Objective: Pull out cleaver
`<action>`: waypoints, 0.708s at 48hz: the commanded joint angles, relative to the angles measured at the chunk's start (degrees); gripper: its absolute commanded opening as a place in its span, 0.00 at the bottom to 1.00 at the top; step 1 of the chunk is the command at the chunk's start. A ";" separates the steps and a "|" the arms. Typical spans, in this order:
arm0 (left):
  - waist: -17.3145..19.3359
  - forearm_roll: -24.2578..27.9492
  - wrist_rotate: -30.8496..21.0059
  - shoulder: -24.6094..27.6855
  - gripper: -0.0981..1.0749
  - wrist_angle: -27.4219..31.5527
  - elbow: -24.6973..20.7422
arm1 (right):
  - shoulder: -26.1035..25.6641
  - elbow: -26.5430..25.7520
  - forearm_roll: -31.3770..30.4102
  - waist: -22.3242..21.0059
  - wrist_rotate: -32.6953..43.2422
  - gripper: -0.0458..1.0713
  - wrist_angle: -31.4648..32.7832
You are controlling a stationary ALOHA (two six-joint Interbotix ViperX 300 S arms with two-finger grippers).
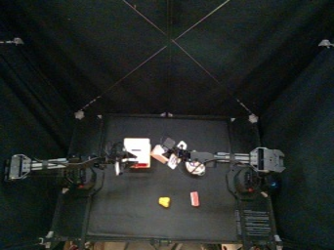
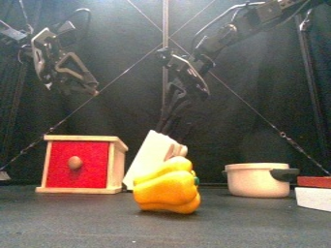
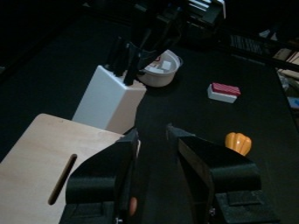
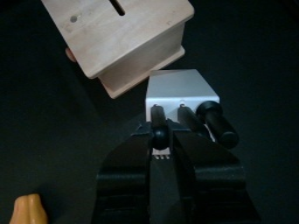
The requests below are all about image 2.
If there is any white knife block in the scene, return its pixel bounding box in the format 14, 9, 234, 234
121, 129, 189, 191

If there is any yellow toy bell pepper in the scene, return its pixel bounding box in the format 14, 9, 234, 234
132, 156, 202, 215

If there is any red drawer with knob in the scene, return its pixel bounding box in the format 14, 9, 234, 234
45, 140, 110, 189

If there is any red flat block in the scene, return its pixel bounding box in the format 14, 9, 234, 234
296, 175, 331, 190

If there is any white flat block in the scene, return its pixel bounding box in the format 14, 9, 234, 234
293, 186, 331, 213

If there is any diagonal brace wire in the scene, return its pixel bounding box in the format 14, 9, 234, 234
125, 0, 331, 177
0, 0, 218, 171

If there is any wooden-handled toy cleaver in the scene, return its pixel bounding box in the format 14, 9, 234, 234
164, 143, 189, 162

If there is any metal vertical frame pole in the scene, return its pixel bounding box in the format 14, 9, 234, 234
160, 0, 170, 112

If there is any wooden box frame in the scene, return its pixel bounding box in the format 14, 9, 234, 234
34, 134, 129, 195

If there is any white pot with dark handle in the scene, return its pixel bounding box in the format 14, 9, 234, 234
221, 162, 301, 199

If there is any black side frame post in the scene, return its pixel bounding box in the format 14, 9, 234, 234
295, 9, 331, 159

